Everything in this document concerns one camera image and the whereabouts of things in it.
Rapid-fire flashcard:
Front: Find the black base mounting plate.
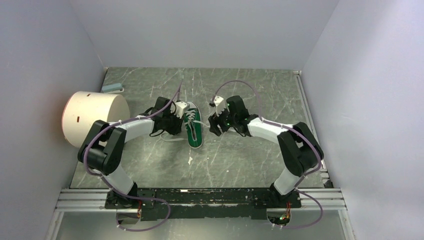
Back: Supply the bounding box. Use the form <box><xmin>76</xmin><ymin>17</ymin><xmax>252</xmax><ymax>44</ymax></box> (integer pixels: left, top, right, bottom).
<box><xmin>104</xmin><ymin>187</ymin><xmax>302</xmax><ymax>221</ymax></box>

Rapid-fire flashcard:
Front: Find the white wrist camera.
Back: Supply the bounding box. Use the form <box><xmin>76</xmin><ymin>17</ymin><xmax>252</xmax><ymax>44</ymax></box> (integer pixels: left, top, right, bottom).
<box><xmin>212</xmin><ymin>95</ymin><xmax>226</xmax><ymax>108</ymax></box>
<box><xmin>174</xmin><ymin>101</ymin><xmax>190</xmax><ymax>119</ymax></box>

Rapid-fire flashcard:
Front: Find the white shoelace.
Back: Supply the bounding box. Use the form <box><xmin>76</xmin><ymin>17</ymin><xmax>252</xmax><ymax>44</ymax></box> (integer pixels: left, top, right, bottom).
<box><xmin>160</xmin><ymin>108</ymin><xmax>210</xmax><ymax>148</ymax></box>

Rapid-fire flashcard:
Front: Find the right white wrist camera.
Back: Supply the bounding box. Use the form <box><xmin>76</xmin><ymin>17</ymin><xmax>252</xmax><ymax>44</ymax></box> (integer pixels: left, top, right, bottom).
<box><xmin>212</xmin><ymin>95</ymin><xmax>226</xmax><ymax>108</ymax></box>

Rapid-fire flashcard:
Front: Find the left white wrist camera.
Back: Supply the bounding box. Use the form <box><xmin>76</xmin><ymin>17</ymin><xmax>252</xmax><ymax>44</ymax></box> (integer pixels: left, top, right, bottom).
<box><xmin>174</xmin><ymin>101</ymin><xmax>190</xmax><ymax>119</ymax></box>

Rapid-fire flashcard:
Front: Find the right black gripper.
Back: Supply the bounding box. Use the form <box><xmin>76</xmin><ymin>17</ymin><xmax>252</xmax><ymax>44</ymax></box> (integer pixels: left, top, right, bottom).
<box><xmin>208</xmin><ymin>104</ymin><xmax>238</xmax><ymax>136</ymax></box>

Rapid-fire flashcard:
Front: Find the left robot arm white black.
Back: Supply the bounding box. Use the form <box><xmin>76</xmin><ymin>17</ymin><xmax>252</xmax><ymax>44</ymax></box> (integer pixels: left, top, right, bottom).
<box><xmin>77</xmin><ymin>96</ymin><xmax>190</xmax><ymax>209</ymax></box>

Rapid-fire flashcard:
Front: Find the cream cylindrical container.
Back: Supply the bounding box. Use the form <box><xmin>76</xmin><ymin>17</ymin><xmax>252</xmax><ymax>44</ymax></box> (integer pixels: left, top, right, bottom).
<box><xmin>61</xmin><ymin>91</ymin><xmax>130</xmax><ymax>148</ymax></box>

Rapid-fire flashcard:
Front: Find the green canvas sneaker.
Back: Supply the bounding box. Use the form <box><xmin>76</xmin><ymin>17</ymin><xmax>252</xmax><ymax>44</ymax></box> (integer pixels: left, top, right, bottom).
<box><xmin>183</xmin><ymin>101</ymin><xmax>203</xmax><ymax>149</ymax></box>

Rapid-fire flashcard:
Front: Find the aluminium frame rail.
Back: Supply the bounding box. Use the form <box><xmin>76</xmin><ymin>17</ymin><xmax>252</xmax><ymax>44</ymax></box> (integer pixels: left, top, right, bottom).
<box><xmin>55</xmin><ymin>73</ymin><xmax>346</xmax><ymax>220</ymax></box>

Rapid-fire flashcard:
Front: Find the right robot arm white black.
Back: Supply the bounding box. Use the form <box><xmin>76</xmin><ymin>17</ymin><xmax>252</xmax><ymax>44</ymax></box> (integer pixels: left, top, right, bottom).
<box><xmin>208</xmin><ymin>95</ymin><xmax>324</xmax><ymax>207</ymax></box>

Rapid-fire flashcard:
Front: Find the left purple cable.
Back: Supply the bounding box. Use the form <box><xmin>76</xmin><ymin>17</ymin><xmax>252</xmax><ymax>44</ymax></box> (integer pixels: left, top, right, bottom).
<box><xmin>82</xmin><ymin>77</ymin><xmax>172</xmax><ymax>233</ymax></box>

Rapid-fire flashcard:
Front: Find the small light blue block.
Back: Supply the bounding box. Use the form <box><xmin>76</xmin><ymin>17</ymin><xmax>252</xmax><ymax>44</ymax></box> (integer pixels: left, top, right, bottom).
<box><xmin>100</xmin><ymin>83</ymin><xmax>125</xmax><ymax>94</ymax></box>

